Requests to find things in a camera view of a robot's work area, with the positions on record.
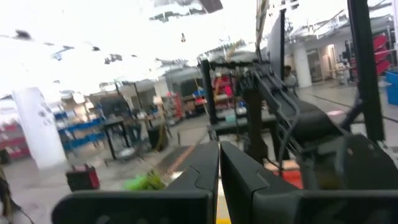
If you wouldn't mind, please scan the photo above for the red storage bins rack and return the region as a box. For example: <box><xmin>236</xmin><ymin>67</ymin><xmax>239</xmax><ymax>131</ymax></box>
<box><xmin>372</xmin><ymin>33</ymin><xmax>393</xmax><ymax>76</ymax></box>

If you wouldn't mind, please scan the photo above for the person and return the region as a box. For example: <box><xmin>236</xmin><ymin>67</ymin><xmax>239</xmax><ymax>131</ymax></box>
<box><xmin>282</xmin><ymin>64</ymin><xmax>299</xmax><ymax>96</ymax></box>

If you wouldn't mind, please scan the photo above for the slim white pillar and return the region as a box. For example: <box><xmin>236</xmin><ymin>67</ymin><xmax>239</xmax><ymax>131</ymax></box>
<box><xmin>294</xmin><ymin>43</ymin><xmax>313</xmax><ymax>88</ymax></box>

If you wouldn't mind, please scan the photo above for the red and black box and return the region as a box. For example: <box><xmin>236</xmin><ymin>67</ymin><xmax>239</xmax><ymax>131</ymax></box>
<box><xmin>65</xmin><ymin>164</ymin><xmax>101</xmax><ymax>192</ymax></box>

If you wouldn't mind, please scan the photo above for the blue storage shelf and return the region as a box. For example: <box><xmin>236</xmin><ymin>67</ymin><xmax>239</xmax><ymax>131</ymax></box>
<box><xmin>54</xmin><ymin>110</ymin><xmax>106</xmax><ymax>153</ymax></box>

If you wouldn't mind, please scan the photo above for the dark monitor panel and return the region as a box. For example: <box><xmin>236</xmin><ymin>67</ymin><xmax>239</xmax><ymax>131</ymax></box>
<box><xmin>266</xmin><ymin>9</ymin><xmax>287</xmax><ymax>82</ymax></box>

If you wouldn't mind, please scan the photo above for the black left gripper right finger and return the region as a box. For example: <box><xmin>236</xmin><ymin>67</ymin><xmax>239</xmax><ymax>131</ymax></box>
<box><xmin>220</xmin><ymin>141</ymin><xmax>398</xmax><ymax>224</ymax></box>

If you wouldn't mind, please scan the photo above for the orange plastic basket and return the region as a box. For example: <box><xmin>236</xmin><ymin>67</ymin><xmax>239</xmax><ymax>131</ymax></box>
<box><xmin>273</xmin><ymin>169</ymin><xmax>304</xmax><ymax>190</ymax></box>

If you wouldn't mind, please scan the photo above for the wide white pillar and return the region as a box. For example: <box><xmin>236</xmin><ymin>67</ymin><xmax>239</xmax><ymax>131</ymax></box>
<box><xmin>12</xmin><ymin>87</ymin><xmax>68</xmax><ymax>170</ymax></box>

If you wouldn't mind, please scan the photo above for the black aluminium table frame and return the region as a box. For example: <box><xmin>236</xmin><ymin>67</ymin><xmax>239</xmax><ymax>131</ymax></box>
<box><xmin>200</xmin><ymin>0</ymin><xmax>386</xmax><ymax>142</ymax></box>

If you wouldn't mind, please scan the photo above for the black hazard striped floor mat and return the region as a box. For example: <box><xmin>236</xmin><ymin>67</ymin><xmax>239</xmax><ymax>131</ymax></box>
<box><xmin>154</xmin><ymin>143</ymin><xmax>200</xmax><ymax>183</ymax></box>

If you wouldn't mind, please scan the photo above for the blue plastic crate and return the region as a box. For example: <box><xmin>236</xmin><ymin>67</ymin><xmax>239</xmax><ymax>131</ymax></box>
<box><xmin>384</xmin><ymin>70</ymin><xmax>398</xmax><ymax>106</ymax></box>

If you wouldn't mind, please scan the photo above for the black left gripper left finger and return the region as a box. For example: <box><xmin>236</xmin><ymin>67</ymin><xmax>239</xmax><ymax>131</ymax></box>
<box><xmin>51</xmin><ymin>140</ymin><xmax>220</xmax><ymax>224</ymax></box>

